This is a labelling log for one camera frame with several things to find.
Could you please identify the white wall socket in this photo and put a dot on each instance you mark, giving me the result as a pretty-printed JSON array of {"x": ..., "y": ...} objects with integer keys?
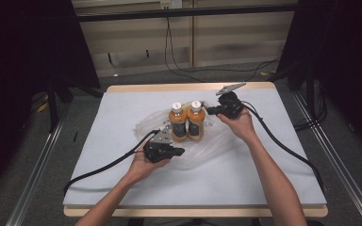
[{"x": 171, "y": 3}]

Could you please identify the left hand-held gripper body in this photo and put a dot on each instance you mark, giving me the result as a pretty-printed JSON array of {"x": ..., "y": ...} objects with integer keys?
[{"x": 158, "y": 149}]

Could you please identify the person's right hand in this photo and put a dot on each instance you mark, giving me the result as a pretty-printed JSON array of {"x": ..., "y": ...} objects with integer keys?
[{"x": 240, "y": 125}]

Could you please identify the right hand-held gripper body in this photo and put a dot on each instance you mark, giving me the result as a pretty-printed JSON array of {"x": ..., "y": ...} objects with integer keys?
[{"x": 231, "y": 105}]

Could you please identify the orange drink bottle white cap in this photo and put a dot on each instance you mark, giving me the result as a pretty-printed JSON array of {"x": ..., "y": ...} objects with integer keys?
[
  {"x": 196, "y": 124},
  {"x": 178, "y": 125}
]

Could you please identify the clear printed plastic bag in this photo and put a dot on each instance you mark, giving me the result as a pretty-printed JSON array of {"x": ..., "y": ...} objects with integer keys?
[{"x": 213, "y": 141}]

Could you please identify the black horizontal bar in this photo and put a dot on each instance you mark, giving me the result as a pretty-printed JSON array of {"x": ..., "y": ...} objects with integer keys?
[{"x": 185, "y": 13}]

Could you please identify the wooden table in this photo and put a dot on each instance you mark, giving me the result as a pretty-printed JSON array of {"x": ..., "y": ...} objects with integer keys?
[{"x": 157, "y": 87}]

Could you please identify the black metal stand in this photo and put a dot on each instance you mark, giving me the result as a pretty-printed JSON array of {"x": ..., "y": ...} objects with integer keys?
[{"x": 52, "y": 106}]

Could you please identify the person's left hand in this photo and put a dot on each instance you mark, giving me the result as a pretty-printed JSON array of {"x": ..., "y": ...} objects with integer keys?
[{"x": 144, "y": 168}]

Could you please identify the black curtain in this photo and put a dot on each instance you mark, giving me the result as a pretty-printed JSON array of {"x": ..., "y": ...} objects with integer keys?
[
  {"x": 345, "y": 62},
  {"x": 19, "y": 62}
]

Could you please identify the aluminium floor rail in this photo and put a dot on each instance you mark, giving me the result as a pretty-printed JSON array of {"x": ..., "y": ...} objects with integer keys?
[
  {"x": 34, "y": 175},
  {"x": 348, "y": 185}
]

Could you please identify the white table mat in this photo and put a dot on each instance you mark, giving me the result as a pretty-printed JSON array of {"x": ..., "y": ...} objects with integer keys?
[{"x": 106, "y": 125}]

